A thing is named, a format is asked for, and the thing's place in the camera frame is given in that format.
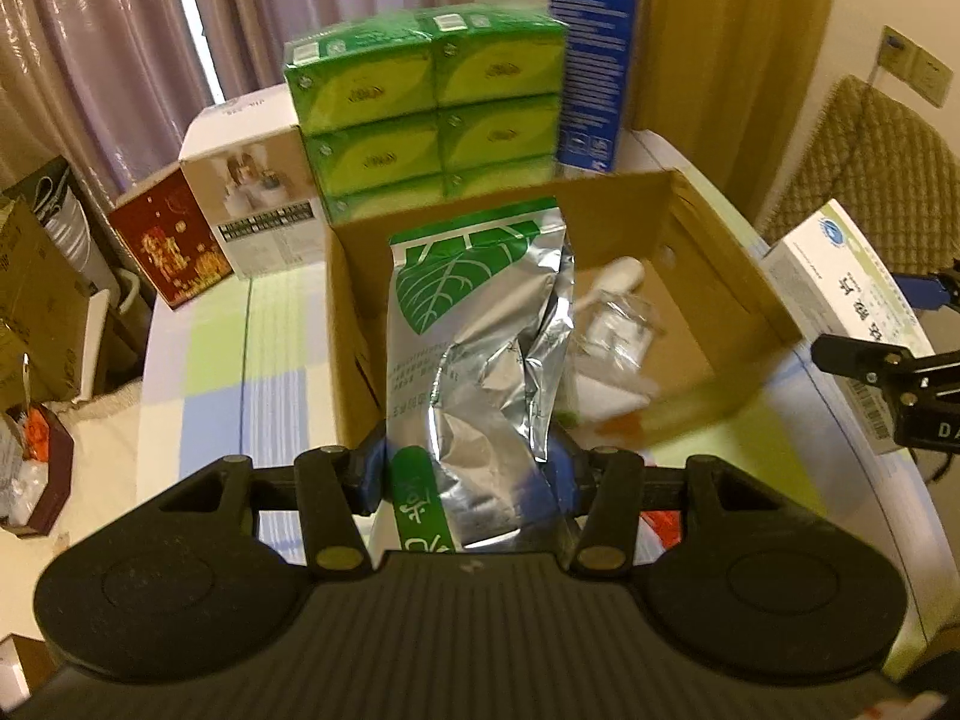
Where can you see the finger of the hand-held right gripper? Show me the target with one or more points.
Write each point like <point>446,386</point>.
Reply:
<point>862,360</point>
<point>926,291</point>

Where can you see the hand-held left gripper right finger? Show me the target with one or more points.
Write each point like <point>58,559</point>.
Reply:
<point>566,484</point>

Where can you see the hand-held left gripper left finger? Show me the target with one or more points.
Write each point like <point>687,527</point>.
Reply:
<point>371,480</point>

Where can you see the white medicine box blue logo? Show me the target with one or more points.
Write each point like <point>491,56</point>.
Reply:
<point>832,270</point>

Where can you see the silver foil bag green leaf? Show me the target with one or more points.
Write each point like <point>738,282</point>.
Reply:
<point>465,360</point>

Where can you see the clear plastic bag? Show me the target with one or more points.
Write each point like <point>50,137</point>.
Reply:
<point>622,330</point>

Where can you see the checked cloth covered desktop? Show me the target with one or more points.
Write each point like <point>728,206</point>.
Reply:
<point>225,360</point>

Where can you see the small red packet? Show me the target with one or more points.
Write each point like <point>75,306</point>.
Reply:
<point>664,529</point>

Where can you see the woven back chair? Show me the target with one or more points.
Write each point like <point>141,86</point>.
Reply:
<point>885,157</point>

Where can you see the white appliance box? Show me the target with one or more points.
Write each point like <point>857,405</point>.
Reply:
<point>255,202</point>

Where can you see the brown curtain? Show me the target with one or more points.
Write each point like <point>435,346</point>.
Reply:
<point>735,52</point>

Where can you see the red gift box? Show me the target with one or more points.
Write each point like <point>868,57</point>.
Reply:
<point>169,240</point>

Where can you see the dark red tray box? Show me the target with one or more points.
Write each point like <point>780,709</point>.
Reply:
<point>56,480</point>

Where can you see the crumpled silver bag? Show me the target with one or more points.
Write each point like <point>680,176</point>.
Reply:
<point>15,487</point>

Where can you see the plain brown cardboard box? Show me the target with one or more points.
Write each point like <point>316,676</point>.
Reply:
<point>37,300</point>

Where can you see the white striped bag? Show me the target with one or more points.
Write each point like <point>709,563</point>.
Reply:
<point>75,240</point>

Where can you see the stack of green tissue packs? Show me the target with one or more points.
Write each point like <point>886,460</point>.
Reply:
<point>375,90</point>

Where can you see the tall blue box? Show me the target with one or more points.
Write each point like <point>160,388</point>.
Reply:
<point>596,67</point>

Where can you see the pale purple curtain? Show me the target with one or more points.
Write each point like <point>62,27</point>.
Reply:
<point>112,52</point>

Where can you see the wall socket plate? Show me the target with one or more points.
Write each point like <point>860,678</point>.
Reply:
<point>911,67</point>

